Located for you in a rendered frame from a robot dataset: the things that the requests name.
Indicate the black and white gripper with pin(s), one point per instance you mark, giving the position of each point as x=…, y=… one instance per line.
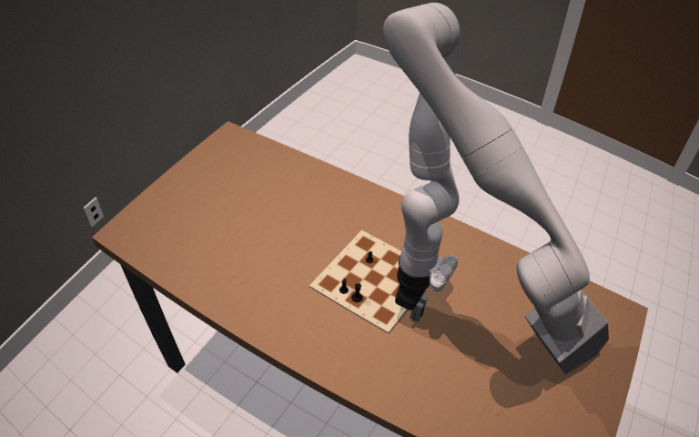
x=413, y=276

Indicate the brown and cream chessboard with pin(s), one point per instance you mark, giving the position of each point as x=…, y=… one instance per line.
x=378, y=281

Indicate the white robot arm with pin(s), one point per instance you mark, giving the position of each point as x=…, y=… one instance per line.
x=492, y=153

